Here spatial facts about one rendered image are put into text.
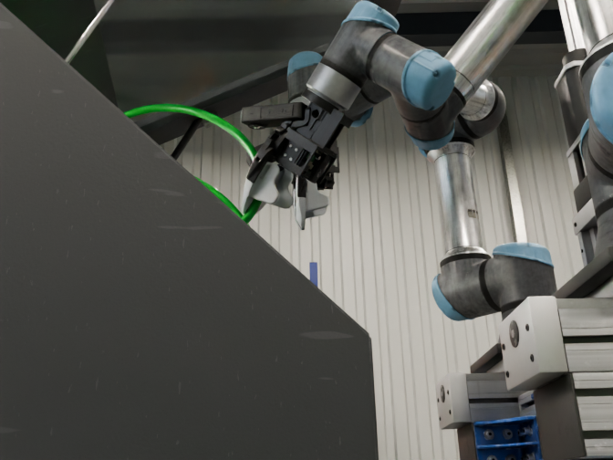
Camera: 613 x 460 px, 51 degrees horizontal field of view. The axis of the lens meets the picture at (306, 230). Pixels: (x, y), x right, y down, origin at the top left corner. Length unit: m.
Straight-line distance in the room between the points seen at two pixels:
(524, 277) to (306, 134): 0.60
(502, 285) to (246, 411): 0.80
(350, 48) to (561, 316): 0.47
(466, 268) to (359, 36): 0.66
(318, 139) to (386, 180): 7.51
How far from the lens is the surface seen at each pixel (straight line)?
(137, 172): 0.81
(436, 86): 0.92
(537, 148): 9.13
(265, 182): 0.99
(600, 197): 0.96
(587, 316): 0.83
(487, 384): 1.29
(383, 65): 0.95
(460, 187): 1.55
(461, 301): 1.46
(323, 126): 0.98
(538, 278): 1.39
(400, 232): 8.23
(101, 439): 0.73
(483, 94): 1.50
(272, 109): 1.02
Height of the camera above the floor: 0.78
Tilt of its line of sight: 23 degrees up
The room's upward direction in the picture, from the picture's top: 1 degrees counter-clockwise
